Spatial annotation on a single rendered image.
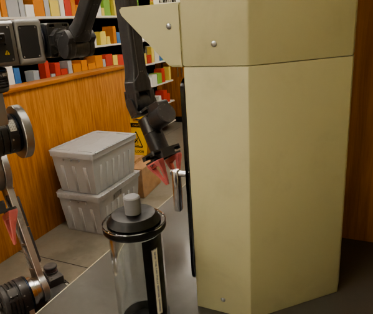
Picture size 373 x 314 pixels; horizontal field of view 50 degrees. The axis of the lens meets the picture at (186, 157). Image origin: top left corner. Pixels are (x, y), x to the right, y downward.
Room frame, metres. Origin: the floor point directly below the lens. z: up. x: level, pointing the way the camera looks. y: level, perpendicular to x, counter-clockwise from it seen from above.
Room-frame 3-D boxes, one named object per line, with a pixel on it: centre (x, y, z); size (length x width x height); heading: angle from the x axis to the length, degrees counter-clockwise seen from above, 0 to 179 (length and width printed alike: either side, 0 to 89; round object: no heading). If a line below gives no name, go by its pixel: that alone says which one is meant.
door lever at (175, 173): (0.74, 0.01, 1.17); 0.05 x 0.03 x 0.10; 64
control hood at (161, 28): (0.84, -0.02, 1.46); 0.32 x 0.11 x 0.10; 154
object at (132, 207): (0.62, 0.10, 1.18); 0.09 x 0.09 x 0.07
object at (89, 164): (3.04, 0.70, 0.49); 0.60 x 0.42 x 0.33; 154
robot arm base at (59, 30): (1.51, 0.41, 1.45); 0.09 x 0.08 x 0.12; 131
